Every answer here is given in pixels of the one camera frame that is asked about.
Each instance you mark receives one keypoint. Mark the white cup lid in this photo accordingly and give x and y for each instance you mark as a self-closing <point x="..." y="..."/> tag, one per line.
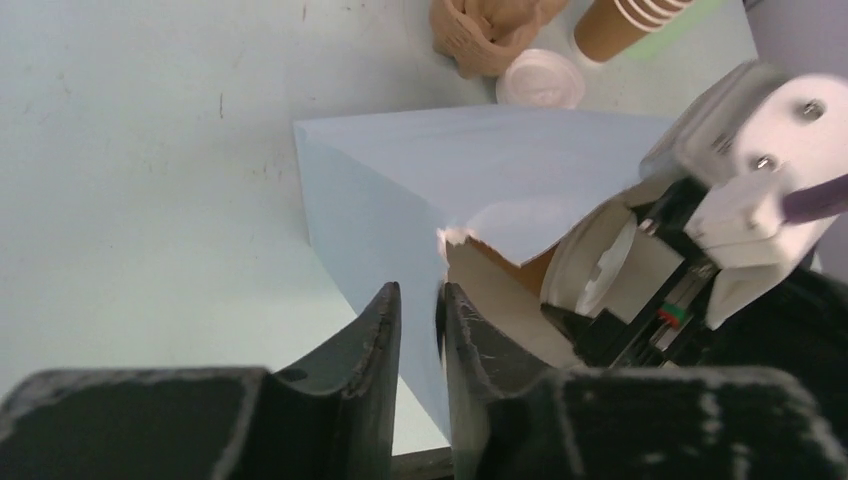
<point x="587" y="260"/>

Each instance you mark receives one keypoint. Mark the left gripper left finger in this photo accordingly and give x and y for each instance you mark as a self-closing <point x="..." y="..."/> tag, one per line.
<point x="329" y="415"/>

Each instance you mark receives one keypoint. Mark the white paper bag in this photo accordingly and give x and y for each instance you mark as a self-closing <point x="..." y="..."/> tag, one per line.
<point x="385" y="193"/>

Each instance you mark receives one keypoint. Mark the stack of paper cups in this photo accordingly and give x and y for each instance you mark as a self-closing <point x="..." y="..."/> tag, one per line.
<point x="608" y="27"/>

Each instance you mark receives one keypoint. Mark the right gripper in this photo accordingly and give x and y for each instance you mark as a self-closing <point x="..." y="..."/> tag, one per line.
<point x="799" y="326"/>

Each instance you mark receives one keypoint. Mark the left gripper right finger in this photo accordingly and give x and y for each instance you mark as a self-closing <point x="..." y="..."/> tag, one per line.
<point x="513" y="416"/>

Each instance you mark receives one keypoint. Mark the brown paper coffee cup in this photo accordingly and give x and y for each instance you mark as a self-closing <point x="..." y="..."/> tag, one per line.
<point x="530" y="275"/>

